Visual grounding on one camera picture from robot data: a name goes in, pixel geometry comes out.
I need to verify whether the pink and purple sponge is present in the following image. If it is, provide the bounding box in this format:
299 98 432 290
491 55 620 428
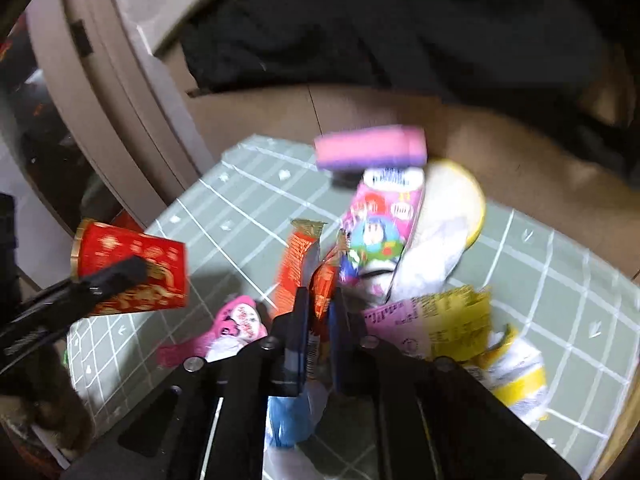
314 125 428 188

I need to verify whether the yellow and white wrapper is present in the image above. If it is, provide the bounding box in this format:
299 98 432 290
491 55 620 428
477 325 551 423

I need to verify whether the pink cartoon wrapper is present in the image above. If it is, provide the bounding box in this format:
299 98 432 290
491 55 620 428
157 294 268 368

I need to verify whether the green grid tablecloth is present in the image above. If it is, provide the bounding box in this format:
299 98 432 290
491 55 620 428
65 132 640 480

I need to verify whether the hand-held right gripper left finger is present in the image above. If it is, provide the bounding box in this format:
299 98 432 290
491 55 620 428
61 287 313 480

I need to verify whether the black cloth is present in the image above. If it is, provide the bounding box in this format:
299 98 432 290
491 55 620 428
180 0 640 181

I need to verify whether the orange snack wrapper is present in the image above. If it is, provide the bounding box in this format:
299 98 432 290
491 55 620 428
272 218 347 378

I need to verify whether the round yellow-rimmed pad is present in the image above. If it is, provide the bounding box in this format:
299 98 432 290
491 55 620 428
417 157 487 261

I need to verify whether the red gold packet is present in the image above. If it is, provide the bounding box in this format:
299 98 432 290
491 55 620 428
70 218 190 317

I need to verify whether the white packet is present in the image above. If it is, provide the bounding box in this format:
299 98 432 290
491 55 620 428
387 210 468 306

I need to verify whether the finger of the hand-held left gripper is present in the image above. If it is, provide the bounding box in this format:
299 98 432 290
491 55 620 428
0 255 149 363

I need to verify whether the blue plastic wrapper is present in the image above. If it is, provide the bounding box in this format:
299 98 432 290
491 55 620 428
265 394 321 450

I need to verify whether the cartoon print tissue pack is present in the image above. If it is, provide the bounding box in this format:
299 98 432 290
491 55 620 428
337 165 426 288

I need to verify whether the pink and yellow snack wrapper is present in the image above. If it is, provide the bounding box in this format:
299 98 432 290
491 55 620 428
362 285 493 361

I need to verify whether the beige cabinet frame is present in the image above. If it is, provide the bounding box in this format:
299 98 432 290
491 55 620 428
25 0 261 238

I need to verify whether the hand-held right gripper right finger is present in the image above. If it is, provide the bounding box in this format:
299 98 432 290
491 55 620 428
330 287 583 480

